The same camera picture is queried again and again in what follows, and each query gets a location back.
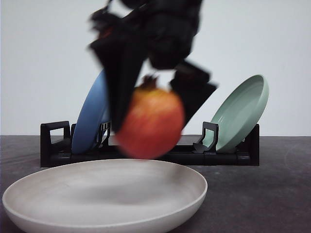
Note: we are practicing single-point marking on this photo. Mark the white plate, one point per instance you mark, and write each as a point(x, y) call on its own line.
point(105, 196)

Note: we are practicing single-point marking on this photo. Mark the red pomegranate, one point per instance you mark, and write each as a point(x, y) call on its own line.
point(153, 122)

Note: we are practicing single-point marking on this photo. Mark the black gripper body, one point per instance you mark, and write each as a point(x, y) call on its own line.
point(169, 26)

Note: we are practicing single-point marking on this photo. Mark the black plate rack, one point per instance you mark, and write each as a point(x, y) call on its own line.
point(56, 139)

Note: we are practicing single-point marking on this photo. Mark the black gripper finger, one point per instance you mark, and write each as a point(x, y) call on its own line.
point(123, 53)
point(193, 85)

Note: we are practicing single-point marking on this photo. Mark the blue plate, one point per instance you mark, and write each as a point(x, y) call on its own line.
point(90, 120)

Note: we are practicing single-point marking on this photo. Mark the green plate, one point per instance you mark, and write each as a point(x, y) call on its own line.
point(239, 114)

